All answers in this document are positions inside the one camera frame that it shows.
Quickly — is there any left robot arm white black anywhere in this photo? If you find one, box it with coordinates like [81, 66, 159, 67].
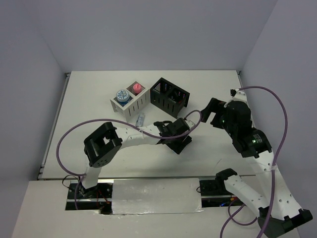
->
[79, 118, 195, 198]

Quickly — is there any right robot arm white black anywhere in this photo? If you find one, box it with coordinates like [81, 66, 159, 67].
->
[202, 98, 313, 238]

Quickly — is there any black two-slot organizer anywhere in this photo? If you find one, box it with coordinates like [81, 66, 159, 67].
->
[150, 77, 190, 118]

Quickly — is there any clear blue-capped glue tube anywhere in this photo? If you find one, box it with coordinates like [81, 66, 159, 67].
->
[135, 113, 145, 127]

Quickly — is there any white two-slot organizer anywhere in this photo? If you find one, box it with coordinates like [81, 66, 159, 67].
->
[110, 81, 150, 122]

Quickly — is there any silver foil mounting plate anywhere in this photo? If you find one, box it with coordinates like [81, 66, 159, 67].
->
[65, 177, 242, 215]

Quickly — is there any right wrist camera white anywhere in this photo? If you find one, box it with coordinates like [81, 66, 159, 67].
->
[229, 89, 247, 104]

